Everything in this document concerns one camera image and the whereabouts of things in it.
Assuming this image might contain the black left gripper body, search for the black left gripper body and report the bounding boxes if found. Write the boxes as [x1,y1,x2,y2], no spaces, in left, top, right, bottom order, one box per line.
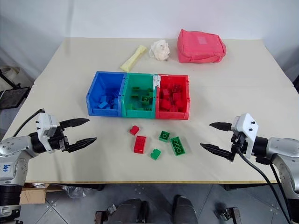
[46,126,71,154]

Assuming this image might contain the black metal stand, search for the black metal stand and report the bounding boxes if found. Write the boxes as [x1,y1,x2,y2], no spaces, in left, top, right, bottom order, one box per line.
[0,69,31,111]

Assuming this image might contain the white crumpled mesh sponge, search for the white crumpled mesh sponge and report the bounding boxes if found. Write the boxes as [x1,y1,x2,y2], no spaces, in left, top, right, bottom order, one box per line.
[149,39,171,61]

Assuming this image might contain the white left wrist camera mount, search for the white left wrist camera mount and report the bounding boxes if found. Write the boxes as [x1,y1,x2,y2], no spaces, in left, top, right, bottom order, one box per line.
[36,112,58,141]

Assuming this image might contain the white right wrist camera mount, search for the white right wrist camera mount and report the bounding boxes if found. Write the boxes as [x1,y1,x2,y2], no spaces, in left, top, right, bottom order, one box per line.
[230,113,259,160]

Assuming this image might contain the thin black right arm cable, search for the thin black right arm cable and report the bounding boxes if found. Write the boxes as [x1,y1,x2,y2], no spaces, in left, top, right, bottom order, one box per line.
[269,162,292,203]

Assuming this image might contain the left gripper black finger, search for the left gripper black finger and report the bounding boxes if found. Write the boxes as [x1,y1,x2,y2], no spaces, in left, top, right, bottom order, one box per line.
[59,118,90,129]
[68,137,98,154]

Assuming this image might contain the dark rounded shape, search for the dark rounded shape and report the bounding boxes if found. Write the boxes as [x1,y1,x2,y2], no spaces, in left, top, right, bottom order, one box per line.
[116,198,150,224]

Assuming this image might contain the blue plastic storage bin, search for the blue plastic storage bin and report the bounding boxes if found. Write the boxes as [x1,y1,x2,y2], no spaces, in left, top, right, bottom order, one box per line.
[85,71,128,117]

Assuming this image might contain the clear crumpled plastic bag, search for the clear crumpled plastic bag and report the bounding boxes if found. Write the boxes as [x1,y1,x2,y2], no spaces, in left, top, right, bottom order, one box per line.
[61,186,91,199]

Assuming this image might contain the black table foot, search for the black table foot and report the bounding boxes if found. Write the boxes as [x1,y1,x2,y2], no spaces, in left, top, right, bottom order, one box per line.
[223,183,280,191]

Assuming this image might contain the small notched green toy brick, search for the small notched green toy brick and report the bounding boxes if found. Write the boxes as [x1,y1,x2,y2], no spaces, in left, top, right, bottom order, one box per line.
[150,148,162,161]

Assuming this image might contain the long green toy brick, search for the long green toy brick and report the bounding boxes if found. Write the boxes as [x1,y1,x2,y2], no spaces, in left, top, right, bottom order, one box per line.
[170,137,186,156]

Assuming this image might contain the pale yellow rolled cloth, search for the pale yellow rolled cloth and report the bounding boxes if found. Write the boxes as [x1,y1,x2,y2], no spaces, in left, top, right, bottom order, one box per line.
[120,44,148,72]

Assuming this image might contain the green plastic storage bin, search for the green plastic storage bin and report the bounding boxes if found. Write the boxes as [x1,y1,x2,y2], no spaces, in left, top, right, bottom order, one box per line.
[120,72,161,119]

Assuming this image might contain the white torn label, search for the white torn label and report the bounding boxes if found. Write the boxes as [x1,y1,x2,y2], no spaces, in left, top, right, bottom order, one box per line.
[151,73,169,89]

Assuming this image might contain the pink fabric bag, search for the pink fabric bag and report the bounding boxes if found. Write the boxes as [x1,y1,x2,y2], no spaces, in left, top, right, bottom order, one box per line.
[176,28,227,64]

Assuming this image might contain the square green toy brick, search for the square green toy brick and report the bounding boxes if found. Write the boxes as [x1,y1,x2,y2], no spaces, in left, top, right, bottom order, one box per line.
[158,130,171,142]

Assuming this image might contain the large red toy brick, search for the large red toy brick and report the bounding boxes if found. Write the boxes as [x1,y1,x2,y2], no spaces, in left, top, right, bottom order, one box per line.
[133,135,148,154]

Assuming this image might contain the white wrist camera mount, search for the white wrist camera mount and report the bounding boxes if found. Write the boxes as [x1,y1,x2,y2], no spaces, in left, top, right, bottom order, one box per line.
[36,112,58,141]
[230,113,259,160]

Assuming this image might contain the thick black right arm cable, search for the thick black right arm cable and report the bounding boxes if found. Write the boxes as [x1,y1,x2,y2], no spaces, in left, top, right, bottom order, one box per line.
[235,142,292,224]

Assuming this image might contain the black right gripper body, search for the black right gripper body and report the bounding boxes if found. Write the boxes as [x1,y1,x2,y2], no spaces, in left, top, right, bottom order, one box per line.
[229,131,248,162]

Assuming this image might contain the brown cardboard box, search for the brown cardboard box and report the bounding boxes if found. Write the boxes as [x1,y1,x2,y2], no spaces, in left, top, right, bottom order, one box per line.
[19,183,64,205]

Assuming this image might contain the red plastic storage bin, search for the red plastic storage bin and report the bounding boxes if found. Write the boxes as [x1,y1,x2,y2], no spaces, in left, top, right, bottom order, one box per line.
[154,74,191,121]

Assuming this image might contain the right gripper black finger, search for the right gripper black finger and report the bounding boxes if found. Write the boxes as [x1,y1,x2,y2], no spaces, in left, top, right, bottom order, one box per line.
[199,143,231,159]
[209,122,232,133]

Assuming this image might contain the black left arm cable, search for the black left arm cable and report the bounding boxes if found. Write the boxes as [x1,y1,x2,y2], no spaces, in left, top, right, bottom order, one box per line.
[13,108,45,137]

